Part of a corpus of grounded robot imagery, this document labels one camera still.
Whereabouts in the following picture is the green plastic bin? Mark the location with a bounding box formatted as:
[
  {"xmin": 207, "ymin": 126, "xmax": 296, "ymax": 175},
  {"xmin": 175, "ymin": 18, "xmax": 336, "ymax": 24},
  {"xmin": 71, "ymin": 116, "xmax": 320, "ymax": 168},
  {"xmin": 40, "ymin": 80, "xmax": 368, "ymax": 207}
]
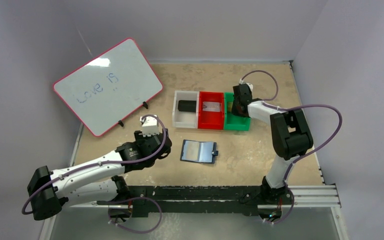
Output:
[{"xmin": 223, "ymin": 92, "xmax": 251, "ymax": 131}]

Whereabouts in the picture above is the red plastic bin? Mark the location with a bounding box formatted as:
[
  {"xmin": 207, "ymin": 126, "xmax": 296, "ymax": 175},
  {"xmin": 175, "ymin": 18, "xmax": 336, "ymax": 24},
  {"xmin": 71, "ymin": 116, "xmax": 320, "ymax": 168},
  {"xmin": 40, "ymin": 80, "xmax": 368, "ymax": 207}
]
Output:
[{"xmin": 198, "ymin": 91, "xmax": 225, "ymax": 130}]

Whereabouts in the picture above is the white plastic bin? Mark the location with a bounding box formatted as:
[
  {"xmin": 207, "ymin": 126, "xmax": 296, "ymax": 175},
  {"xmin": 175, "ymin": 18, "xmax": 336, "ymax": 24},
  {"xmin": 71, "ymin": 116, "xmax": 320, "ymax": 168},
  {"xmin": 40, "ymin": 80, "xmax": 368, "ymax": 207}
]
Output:
[{"xmin": 172, "ymin": 90, "xmax": 200, "ymax": 129}]

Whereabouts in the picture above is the blue leather card holder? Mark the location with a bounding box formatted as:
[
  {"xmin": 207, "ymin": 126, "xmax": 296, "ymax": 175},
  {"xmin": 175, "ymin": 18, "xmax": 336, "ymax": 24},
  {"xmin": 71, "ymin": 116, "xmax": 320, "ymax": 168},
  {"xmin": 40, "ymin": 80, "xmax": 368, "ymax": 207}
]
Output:
[{"xmin": 179, "ymin": 139, "xmax": 219, "ymax": 164}]

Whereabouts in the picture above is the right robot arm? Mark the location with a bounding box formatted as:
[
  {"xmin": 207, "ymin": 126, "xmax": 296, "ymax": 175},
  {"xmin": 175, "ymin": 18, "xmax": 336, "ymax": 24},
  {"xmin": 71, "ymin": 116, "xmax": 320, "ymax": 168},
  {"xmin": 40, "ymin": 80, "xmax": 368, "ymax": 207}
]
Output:
[{"xmin": 231, "ymin": 83, "xmax": 314, "ymax": 204}]

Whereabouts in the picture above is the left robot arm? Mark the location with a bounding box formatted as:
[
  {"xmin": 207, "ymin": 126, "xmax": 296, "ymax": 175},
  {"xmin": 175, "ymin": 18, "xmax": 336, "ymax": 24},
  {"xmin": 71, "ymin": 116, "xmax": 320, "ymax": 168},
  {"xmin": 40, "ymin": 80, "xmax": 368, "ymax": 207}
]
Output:
[{"xmin": 21, "ymin": 127, "xmax": 172, "ymax": 221}]

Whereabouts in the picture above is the gold credit card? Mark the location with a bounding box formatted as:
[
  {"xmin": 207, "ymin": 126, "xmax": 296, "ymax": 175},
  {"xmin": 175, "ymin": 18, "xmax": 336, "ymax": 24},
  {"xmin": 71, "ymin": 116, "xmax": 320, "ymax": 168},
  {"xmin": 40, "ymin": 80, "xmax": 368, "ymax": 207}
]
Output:
[{"xmin": 226, "ymin": 102, "xmax": 233, "ymax": 113}]

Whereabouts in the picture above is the silver credit card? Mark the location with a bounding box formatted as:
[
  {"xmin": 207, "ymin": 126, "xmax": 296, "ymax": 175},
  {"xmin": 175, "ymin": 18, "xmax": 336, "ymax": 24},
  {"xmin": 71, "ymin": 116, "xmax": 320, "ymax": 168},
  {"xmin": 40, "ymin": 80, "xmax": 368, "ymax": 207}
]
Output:
[{"xmin": 202, "ymin": 101, "xmax": 221, "ymax": 113}]

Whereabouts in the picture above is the black card in bin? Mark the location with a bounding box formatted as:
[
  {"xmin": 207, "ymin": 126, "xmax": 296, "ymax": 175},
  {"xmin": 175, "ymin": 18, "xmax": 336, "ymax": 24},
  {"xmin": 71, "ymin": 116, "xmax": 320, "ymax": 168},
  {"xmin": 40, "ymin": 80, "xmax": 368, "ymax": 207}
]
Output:
[{"xmin": 177, "ymin": 99, "xmax": 197, "ymax": 113}]

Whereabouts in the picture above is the pink framed whiteboard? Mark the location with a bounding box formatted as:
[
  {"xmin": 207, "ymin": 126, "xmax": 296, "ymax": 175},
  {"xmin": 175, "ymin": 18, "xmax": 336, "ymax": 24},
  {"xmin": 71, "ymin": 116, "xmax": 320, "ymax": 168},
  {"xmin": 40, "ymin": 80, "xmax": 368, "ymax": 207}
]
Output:
[{"xmin": 53, "ymin": 38, "xmax": 164, "ymax": 137}]

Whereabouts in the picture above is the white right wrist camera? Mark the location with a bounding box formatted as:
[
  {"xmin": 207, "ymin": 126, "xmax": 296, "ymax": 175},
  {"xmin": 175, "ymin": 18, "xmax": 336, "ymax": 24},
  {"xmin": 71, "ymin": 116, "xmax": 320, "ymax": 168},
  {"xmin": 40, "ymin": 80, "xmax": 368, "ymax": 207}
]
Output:
[{"xmin": 239, "ymin": 81, "xmax": 254, "ymax": 92}]

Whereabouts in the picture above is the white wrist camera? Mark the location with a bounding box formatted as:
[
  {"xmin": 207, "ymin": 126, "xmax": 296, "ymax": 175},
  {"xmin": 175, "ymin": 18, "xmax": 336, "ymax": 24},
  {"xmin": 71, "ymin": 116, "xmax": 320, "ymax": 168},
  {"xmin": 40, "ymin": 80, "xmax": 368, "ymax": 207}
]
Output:
[
  {"xmin": 239, "ymin": 81, "xmax": 254, "ymax": 92},
  {"xmin": 139, "ymin": 115, "xmax": 160, "ymax": 137}
]

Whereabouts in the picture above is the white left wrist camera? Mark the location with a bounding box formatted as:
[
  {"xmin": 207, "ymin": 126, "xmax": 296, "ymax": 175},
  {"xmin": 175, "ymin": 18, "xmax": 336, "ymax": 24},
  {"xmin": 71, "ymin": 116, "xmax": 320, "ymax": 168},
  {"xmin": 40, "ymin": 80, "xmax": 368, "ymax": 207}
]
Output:
[{"xmin": 139, "ymin": 115, "xmax": 160, "ymax": 137}]

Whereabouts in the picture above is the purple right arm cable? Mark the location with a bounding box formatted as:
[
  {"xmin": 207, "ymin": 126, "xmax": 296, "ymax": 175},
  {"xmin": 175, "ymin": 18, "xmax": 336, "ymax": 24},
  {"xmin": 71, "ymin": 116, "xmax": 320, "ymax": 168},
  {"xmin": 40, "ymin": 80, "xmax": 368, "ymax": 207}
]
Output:
[{"xmin": 239, "ymin": 69, "xmax": 343, "ymax": 186}]

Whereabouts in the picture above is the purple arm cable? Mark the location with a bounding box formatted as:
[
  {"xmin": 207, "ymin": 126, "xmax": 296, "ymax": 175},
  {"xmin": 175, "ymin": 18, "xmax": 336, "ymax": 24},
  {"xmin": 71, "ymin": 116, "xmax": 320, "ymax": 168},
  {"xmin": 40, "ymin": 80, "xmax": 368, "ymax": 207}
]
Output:
[
  {"xmin": 239, "ymin": 69, "xmax": 343, "ymax": 186},
  {"xmin": 21, "ymin": 114, "xmax": 169, "ymax": 216}
]

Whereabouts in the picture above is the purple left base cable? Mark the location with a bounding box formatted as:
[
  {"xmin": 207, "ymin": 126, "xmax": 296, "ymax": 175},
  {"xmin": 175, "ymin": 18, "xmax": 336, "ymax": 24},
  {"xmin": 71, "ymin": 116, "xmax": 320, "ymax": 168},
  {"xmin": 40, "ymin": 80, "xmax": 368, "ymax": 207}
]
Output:
[{"xmin": 107, "ymin": 194, "xmax": 164, "ymax": 234}]

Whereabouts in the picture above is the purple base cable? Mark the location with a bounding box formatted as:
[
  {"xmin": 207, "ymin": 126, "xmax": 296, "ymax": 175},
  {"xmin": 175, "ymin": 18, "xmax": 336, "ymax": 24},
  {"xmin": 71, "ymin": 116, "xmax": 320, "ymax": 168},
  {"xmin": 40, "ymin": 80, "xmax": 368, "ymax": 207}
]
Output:
[
  {"xmin": 107, "ymin": 194, "xmax": 164, "ymax": 234},
  {"xmin": 262, "ymin": 185, "xmax": 296, "ymax": 227}
]

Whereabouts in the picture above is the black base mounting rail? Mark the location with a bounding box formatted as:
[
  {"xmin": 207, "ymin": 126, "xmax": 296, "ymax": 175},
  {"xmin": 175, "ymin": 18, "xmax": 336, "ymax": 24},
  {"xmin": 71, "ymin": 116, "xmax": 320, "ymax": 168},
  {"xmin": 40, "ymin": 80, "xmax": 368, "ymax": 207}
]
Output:
[{"xmin": 97, "ymin": 185, "xmax": 294, "ymax": 219}]

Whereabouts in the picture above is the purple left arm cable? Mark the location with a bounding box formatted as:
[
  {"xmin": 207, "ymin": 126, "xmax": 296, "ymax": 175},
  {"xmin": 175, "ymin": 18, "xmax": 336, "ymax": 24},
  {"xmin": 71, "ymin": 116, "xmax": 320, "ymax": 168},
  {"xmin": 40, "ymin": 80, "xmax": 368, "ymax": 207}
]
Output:
[{"xmin": 21, "ymin": 114, "xmax": 169, "ymax": 216}]

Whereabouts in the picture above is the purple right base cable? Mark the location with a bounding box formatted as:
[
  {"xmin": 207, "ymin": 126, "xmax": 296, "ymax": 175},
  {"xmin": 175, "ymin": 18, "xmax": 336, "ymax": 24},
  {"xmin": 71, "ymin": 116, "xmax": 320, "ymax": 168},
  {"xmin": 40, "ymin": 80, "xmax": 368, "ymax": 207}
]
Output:
[{"xmin": 262, "ymin": 185, "xmax": 296, "ymax": 227}]

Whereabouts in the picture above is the aluminium frame rail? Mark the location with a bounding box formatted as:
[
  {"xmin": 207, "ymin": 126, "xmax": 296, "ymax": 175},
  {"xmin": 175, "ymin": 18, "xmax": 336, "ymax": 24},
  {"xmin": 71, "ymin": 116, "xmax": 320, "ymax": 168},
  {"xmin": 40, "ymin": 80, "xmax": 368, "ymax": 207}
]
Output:
[{"xmin": 38, "ymin": 185, "xmax": 342, "ymax": 240}]

